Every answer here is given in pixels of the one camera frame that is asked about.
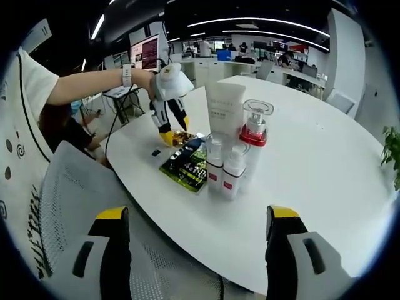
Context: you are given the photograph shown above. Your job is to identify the blue box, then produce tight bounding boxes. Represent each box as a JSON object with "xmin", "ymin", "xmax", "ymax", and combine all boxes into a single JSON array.
[{"xmin": 216, "ymin": 49, "xmax": 239, "ymax": 63}]

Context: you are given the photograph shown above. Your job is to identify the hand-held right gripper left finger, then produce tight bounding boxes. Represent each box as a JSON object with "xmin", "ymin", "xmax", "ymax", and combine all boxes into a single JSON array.
[{"xmin": 52, "ymin": 206, "xmax": 133, "ymax": 300}]

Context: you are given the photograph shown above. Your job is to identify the tall red-collared skincare bottle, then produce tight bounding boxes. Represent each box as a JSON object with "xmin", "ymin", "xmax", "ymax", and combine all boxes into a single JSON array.
[{"xmin": 239, "ymin": 99, "xmax": 275, "ymax": 188}]

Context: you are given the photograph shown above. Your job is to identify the open laptop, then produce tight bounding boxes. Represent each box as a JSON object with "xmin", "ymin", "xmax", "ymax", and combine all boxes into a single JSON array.
[{"xmin": 129, "ymin": 33, "xmax": 161, "ymax": 72}]

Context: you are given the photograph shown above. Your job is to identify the white printed t-shirt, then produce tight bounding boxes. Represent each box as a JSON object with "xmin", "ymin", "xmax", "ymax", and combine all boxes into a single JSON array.
[{"xmin": 0, "ymin": 46, "xmax": 60, "ymax": 281}]

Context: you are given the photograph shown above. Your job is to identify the potted green plant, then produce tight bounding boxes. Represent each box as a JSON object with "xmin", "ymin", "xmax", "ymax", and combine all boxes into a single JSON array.
[{"xmin": 380, "ymin": 125, "xmax": 400, "ymax": 171}]

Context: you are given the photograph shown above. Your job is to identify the white skincare tube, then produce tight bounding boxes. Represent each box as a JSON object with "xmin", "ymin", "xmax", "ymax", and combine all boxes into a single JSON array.
[{"xmin": 204, "ymin": 82, "xmax": 247, "ymax": 141}]

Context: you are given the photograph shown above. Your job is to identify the white ceiling vent panel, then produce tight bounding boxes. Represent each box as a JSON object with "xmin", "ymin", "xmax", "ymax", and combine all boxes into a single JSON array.
[{"xmin": 21, "ymin": 17, "xmax": 53, "ymax": 53}]

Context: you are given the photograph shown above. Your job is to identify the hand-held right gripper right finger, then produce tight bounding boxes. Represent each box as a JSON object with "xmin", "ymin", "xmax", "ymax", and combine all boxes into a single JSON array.
[{"xmin": 264, "ymin": 204, "xmax": 357, "ymax": 300}]

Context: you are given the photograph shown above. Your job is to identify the long ceiling light strip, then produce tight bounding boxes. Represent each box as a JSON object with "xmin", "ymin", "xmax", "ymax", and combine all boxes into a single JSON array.
[
  {"xmin": 222, "ymin": 29, "xmax": 329, "ymax": 51},
  {"xmin": 187, "ymin": 17, "xmax": 331, "ymax": 38}
]

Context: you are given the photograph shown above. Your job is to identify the grey mesh office chair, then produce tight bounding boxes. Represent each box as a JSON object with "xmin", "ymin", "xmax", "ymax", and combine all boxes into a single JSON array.
[{"xmin": 37, "ymin": 139, "xmax": 266, "ymax": 300}]

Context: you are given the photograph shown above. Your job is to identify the green black skincare pouch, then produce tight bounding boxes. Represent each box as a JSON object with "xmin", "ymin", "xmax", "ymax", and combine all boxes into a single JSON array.
[{"xmin": 158, "ymin": 137, "xmax": 209, "ymax": 194}]

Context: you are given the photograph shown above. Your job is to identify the long white office desk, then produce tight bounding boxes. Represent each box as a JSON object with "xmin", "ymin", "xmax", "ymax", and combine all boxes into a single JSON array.
[{"xmin": 179, "ymin": 56, "xmax": 326, "ymax": 101}]

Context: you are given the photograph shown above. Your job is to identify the gold foil skincare sachet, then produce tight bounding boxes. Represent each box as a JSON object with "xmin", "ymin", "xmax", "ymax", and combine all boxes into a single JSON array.
[{"xmin": 170, "ymin": 129, "xmax": 196, "ymax": 148}]

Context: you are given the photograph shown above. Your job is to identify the black-banded white skincare bottle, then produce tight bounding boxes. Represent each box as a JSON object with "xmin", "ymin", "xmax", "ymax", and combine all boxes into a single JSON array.
[{"xmin": 205, "ymin": 132, "xmax": 231, "ymax": 195}]

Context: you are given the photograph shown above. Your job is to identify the white wristwatch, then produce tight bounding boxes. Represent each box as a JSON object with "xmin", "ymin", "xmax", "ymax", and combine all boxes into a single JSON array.
[{"xmin": 121, "ymin": 64, "xmax": 134, "ymax": 88}]

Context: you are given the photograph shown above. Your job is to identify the person's left hand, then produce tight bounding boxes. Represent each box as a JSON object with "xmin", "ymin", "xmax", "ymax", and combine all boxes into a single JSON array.
[{"xmin": 132, "ymin": 69, "xmax": 156, "ymax": 108}]

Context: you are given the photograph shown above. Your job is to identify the red-banded white skincare bottle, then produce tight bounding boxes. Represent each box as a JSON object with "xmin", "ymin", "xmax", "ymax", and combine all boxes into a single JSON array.
[{"xmin": 221, "ymin": 146, "xmax": 248, "ymax": 201}]

